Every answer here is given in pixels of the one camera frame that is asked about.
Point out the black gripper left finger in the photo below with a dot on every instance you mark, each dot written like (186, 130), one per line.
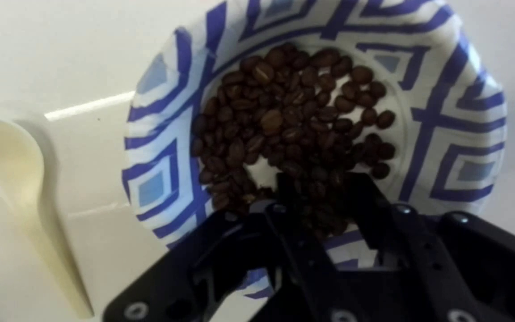
(239, 256)

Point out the cream plastic spoon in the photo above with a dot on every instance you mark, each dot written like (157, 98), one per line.
(7, 154)

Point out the blue patterned bowl many beans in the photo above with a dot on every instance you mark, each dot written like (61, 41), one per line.
(447, 118)

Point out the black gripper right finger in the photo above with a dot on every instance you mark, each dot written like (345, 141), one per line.
(447, 268)

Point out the large coffee bean heap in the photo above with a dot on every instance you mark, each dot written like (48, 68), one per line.
(281, 118)

